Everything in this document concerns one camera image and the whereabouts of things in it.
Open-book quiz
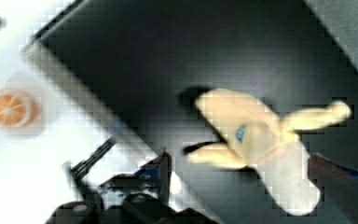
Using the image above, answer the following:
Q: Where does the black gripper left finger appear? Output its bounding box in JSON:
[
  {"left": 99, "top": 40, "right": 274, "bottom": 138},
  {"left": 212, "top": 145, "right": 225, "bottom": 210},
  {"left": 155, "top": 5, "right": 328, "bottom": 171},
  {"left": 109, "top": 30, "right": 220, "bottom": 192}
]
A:
[{"left": 97, "top": 148, "right": 172, "bottom": 204}]

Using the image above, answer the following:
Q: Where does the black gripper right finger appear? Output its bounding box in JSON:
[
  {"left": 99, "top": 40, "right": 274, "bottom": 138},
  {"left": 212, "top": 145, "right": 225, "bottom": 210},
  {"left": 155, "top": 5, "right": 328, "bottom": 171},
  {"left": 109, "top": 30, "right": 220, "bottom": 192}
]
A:
[{"left": 308, "top": 153, "right": 358, "bottom": 224}]

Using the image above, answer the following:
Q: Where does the peeled toy banana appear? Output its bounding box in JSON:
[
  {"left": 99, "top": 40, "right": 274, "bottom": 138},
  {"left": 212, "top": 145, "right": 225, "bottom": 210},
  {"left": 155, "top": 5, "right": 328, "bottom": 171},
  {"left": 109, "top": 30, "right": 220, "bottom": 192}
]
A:
[{"left": 188, "top": 89, "right": 351, "bottom": 216}]

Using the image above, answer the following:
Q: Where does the black toaster oven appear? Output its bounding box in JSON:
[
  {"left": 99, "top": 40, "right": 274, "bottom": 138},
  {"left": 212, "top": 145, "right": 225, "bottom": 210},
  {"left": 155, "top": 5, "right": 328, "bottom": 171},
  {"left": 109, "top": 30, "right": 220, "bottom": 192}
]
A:
[{"left": 24, "top": 0, "right": 358, "bottom": 224}]

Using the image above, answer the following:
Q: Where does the orange slice toy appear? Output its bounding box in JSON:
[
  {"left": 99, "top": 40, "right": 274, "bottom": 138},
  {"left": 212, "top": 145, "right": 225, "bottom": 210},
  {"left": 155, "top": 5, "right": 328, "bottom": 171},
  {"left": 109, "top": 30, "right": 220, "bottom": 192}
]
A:
[{"left": 0, "top": 89, "right": 40, "bottom": 128}]

